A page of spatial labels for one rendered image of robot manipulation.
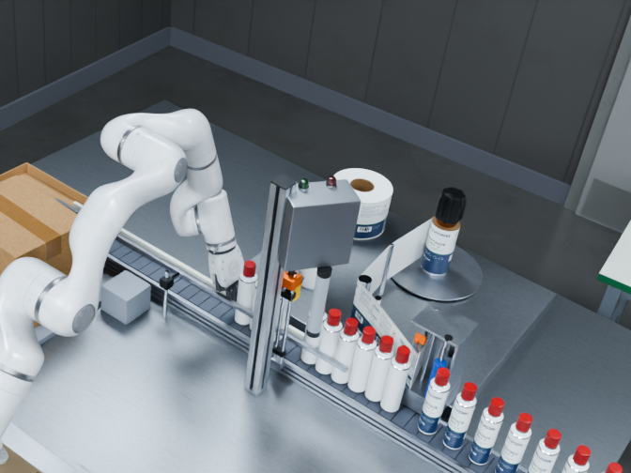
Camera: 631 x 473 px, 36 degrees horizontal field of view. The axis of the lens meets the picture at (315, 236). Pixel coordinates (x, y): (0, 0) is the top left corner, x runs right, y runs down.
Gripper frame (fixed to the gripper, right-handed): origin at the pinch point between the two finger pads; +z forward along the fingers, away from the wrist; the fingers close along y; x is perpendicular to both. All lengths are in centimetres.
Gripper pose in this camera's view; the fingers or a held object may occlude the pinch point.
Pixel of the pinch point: (232, 296)
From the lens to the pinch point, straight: 274.2
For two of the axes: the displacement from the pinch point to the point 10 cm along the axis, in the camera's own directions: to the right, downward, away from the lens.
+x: -8.1, -1.3, 5.7
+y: 5.7, -4.3, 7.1
